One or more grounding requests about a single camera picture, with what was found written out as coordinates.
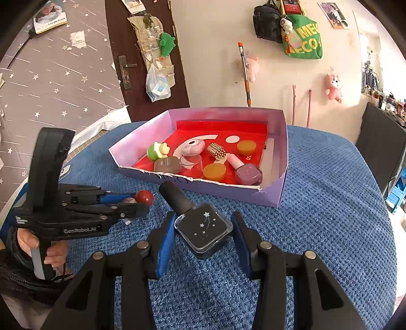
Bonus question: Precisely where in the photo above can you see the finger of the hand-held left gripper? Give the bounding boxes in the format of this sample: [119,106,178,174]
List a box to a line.
[65,203,150,227]
[60,187,138,207]

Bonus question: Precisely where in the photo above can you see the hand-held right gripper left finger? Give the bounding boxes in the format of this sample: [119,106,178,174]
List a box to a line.
[41,211,178,330]

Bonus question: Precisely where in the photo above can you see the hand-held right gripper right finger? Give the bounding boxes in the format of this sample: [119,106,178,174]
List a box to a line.
[230,211,367,330]

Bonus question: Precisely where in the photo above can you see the red-capped glitter bottle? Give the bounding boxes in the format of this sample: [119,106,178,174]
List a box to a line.
[123,190,154,225]

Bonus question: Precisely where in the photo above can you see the black star nail polish bottle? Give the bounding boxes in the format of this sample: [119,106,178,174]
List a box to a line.
[159,181,234,261]

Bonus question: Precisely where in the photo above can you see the purple cardboard box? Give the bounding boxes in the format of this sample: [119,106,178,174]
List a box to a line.
[108,107,289,208]

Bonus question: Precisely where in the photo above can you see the brown oval case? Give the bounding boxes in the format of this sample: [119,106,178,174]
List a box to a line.
[154,156,182,174]

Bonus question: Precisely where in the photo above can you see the clear plastic cup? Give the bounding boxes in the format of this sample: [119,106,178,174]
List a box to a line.
[179,154,204,179]

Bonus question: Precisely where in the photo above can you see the orange round puck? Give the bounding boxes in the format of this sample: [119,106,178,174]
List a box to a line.
[236,140,257,155]
[203,163,227,181]

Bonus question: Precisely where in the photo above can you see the pink round case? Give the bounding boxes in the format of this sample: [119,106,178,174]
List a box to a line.
[181,139,205,156]

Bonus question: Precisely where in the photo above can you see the gold studded cylinder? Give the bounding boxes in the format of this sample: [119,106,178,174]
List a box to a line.
[207,143,227,161]

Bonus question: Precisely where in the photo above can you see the person's left forearm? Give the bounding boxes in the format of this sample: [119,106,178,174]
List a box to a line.
[0,247,73,307]

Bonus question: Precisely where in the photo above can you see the person's left hand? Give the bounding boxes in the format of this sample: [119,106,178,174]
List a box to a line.
[16,228,69,270]

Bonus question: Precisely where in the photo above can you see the green white toy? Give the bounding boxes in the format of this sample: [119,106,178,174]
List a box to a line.
[147,142,170,161]

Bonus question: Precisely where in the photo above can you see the pink nail polish bottle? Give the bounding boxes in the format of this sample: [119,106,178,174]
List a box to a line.
[227,154,264,185]

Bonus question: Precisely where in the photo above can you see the white table cover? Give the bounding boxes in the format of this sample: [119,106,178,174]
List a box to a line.
[68,106,132,159]

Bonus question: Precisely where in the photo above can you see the blue knitted blanket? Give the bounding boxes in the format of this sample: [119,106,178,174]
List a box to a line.
[0,122,397,330]

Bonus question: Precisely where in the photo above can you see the red paper sheet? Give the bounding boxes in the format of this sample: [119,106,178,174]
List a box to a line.
[133,120,268,186]

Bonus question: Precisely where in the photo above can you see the white plastic bag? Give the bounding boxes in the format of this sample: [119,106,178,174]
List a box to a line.
[146,63,172,103]

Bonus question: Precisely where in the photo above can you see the clear hanging organizer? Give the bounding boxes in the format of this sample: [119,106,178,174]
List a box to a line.
[128,13,176,89]

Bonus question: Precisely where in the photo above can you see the green plush toy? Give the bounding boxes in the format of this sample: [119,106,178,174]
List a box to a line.
[159,32,176,58]

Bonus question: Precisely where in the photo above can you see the blue plastic stool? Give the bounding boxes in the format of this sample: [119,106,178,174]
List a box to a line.
[386,168,406,213]

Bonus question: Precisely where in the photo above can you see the dark brown door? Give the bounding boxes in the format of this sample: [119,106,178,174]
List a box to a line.
[105,0,191,123]

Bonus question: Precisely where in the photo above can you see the pale pink plush toy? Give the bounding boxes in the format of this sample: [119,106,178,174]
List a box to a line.
[244,56,259,83]

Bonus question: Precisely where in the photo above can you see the pink bear plush toy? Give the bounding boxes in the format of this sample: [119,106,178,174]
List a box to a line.
[325,73,344,103]

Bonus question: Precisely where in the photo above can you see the printed booklet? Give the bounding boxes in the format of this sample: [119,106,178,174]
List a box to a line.
[33,0,68,34]

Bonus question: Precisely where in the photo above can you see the row of small bottles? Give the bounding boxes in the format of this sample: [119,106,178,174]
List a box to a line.
[363,86,406,127]

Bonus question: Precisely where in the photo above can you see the green tote bag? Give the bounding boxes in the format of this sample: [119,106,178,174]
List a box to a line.
[284,14,324,60]

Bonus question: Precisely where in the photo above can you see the black bag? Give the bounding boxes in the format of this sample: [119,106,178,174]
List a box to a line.
[253,0,284,43]

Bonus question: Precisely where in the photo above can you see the red card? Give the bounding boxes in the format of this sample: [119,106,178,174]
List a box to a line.
[281,0,302,16]

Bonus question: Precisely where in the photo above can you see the metal door handle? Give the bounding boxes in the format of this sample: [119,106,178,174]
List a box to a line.
[118,55,138,90]

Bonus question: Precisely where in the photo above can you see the orange-tipped mop handle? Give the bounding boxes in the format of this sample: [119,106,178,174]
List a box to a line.
[238,42,252,107]

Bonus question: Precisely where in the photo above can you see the photo wall poster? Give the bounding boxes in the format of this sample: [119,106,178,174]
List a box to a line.
[319,3,349,30]

